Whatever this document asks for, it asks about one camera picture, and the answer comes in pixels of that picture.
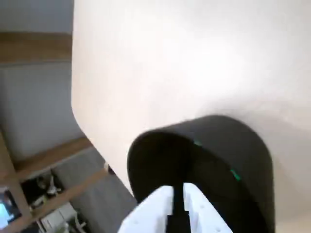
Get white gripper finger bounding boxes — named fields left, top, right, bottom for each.
left=183, top=183, right=231, bottom=233
left=119, top=185, right=175, bottom=233

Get black pot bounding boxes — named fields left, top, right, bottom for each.
left=127, top=115, right=276, bottom=233

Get wooden storage shelf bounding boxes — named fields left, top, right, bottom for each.
left=0, top=128, right=109, bottom=233

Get small lit screen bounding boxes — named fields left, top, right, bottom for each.
left=0, top=185, right=23, bottom=225

